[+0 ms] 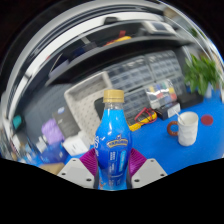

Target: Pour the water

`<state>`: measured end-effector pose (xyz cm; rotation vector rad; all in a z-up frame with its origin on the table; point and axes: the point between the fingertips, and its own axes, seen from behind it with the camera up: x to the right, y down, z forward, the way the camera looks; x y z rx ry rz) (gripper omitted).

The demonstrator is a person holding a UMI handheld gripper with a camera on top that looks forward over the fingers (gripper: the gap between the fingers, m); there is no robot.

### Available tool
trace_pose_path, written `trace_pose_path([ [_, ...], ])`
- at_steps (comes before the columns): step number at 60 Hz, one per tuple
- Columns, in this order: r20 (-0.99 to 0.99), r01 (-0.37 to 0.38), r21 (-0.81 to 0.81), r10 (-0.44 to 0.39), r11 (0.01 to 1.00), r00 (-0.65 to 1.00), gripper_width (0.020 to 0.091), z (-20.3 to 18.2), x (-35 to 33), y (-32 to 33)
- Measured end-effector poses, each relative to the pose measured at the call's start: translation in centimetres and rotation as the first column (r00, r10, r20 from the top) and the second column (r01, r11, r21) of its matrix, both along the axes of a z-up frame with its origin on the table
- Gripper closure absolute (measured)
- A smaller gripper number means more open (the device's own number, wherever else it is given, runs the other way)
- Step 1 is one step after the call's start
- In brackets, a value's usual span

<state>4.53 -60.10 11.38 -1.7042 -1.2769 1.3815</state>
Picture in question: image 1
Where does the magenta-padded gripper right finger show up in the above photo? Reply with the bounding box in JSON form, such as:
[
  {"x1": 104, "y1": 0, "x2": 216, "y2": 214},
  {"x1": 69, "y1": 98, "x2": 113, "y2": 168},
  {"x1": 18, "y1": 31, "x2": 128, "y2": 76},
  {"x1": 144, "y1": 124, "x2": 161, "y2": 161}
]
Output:
[{"x1": 127, "y1": 148, "x2": 168, "y2": 190}]

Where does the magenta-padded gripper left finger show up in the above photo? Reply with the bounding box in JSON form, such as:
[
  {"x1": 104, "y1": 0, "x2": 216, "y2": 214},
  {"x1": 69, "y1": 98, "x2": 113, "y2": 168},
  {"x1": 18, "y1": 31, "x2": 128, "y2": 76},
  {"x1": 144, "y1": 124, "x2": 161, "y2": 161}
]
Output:
[{"x1": 57, "y1": 148, "x2": 99, "y2": 190}]

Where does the blue drink bottle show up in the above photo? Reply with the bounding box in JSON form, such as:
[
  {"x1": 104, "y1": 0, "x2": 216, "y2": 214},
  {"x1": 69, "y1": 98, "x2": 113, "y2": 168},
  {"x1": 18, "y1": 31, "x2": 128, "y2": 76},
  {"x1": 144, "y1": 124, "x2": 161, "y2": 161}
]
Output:
[{"x1": 93, "y1": 88, "x2": 133, "y2": 192}]

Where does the small white box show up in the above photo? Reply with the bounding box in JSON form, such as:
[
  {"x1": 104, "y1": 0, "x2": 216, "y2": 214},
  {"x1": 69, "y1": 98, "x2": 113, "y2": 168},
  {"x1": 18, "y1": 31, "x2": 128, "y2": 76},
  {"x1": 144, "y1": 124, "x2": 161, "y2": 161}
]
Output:
[{"x1": 62, "y1": 130, "x2": 90, "y2": 156}]

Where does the dark blue box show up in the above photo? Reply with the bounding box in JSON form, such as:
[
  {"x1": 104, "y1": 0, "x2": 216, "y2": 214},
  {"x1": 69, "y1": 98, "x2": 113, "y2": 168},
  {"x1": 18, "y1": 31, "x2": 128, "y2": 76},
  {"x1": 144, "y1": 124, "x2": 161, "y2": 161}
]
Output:
[{"x1": 39, "y1": 141, "x2": 69, "y2": 164}]

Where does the dark grey flat box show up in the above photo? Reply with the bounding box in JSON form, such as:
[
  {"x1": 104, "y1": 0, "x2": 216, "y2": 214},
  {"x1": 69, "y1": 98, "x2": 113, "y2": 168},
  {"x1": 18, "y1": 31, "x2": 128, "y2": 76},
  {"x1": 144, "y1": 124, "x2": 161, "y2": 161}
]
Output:
[{"x1": 51, "y1": 105, "x2": 81, "y2": 138}]

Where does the yellow multimeter with red leads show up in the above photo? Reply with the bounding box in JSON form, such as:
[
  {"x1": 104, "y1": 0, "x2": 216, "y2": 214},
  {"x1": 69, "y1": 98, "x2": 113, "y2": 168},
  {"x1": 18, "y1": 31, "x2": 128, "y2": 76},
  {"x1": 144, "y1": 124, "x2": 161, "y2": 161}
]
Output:
[
  {"x1": 103, "y1": 30, "x2": 133, "y2": 47},
  {"x1": 128, "y1": 107, "x2": 158, "y2": 132}
]

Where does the white spoon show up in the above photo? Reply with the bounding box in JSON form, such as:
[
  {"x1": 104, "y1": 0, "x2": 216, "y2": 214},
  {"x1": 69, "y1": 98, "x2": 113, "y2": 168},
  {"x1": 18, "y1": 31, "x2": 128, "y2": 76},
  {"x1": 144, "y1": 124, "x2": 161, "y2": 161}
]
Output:
[{"x1": 173, "y1": 109, "x2": 185, "y2": 126}]

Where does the black box with white label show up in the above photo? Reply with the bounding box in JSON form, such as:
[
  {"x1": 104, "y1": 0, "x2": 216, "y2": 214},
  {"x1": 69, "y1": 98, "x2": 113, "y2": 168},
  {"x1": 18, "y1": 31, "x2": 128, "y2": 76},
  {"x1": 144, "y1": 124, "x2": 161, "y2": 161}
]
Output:
[{"x1": 155, "y1": 102, "x2": 182, "y2": 121}]

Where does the black rectangular speaker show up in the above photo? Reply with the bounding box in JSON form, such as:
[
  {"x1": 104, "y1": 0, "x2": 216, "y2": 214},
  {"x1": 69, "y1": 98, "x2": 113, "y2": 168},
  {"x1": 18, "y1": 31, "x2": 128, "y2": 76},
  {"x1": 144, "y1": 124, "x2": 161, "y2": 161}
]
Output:
[{"x1": 93, "y1": 97, "x2": 106, "y2": 121}]

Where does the white perforated tray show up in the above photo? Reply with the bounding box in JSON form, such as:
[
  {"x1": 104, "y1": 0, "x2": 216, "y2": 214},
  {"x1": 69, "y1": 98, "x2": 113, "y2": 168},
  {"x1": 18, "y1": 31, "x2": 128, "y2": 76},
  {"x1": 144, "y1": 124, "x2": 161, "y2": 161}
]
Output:
[{"x1": 63, "y1": 70, "x2": 114, "y2": 144}]

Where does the flat round red coaster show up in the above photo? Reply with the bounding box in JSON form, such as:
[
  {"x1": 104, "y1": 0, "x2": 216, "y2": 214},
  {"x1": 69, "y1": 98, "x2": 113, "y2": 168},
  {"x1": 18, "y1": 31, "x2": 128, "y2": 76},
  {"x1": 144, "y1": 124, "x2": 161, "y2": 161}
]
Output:
[{"x1": 200, "y1": 114, "x2": 214, "y2": 127}]

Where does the clear box of coloured parts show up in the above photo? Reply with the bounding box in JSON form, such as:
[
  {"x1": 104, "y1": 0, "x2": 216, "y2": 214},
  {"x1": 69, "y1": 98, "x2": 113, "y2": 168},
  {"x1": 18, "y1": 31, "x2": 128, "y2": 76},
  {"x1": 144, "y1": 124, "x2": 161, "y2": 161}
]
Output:
[{"x1": 143, "y1": 79, "x2": 178, "y2": 110}]

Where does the plain black flat box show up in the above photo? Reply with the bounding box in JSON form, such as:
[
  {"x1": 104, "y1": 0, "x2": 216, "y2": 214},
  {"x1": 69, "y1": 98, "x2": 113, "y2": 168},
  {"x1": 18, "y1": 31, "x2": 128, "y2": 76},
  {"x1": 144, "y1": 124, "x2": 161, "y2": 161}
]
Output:
[{"x1": 178, "y1": 91, "x2": 204, "y2": 108}]

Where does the green potted plant, white pot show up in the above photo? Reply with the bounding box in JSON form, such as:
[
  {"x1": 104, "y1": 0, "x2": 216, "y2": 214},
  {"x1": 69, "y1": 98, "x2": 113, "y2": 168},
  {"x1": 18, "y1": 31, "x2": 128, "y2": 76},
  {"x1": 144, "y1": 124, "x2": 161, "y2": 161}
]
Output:
[{"x1": 183, "y1": 54, "x2": 221, "y2": 99}]

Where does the dark grey overhead shelf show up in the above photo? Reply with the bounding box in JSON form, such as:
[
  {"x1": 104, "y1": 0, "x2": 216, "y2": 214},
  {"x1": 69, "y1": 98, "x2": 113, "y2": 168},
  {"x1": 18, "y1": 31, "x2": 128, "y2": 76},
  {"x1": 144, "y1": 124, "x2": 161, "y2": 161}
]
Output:
[{"x1": 44, "y1": 34, "x2": 198, "y2": 88}]

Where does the black oval device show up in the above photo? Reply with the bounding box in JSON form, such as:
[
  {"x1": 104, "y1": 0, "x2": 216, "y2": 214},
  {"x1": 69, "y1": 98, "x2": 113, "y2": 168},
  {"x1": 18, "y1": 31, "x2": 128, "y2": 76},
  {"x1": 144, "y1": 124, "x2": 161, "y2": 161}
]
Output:
[{"x1": 103, "y1": 16, "x2": 119, "y2": 25}]

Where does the white mug with brown handle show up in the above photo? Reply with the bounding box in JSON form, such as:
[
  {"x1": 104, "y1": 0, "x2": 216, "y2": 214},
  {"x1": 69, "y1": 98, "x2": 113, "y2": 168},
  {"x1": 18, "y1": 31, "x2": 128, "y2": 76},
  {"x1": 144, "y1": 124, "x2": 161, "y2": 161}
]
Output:
[{"x1": 166, "y1": 111, "x2": 200, "y2": 147}]

